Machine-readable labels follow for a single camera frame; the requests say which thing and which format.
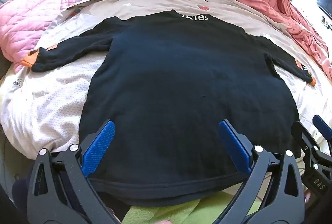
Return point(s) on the mauve printed bed sheet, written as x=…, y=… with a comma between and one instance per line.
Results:
x=57, y=99

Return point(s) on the black television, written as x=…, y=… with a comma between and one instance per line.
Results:
x=325, y=0

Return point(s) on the pink quilted blanket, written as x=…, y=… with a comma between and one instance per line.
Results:
x=33, y=19

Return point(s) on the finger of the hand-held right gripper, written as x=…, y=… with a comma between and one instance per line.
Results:
x=323, y=125
x=307, y=142

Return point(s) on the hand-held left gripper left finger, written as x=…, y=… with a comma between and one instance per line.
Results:
x=99, y=146

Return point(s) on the person's right hand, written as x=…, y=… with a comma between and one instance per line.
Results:
x=308, y=196

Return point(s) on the green cloth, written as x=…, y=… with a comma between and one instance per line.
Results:
x=181, y=213

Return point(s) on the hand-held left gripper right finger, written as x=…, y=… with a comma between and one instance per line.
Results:
x=233, y=143

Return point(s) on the black sweater with orange patches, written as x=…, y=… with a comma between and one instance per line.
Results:
x=181, y=83

